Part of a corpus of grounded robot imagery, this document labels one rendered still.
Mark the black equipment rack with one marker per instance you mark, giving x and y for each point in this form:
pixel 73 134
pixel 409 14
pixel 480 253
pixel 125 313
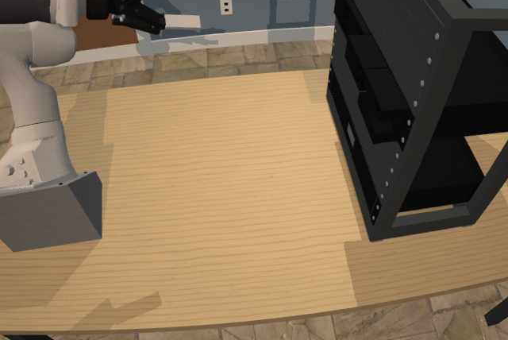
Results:
pixel 410 53

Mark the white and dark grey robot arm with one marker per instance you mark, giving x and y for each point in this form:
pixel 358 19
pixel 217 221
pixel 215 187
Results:
pixel 38 154

